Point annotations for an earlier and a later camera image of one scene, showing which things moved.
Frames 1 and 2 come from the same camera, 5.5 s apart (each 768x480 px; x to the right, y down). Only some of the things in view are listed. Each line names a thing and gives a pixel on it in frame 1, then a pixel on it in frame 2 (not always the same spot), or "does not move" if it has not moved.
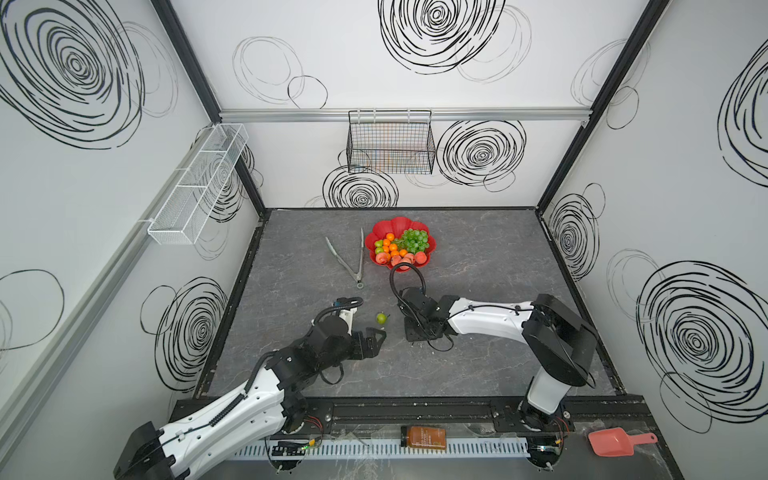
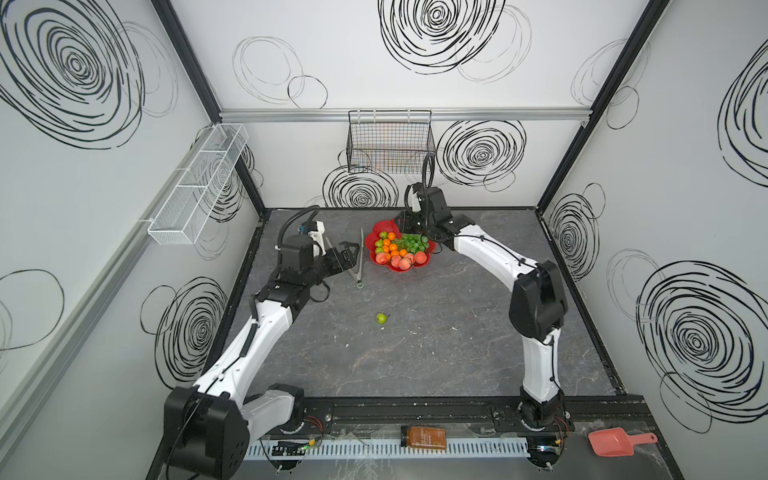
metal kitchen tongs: x=358 y=276 does not move
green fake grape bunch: x=413 y=240 does not move
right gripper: x=417 y=327 → x=411 y=221
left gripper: x=365 y=344 → x=345 y=255
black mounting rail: x=472 y=418 does not move
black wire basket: x=390 y=142 does not move
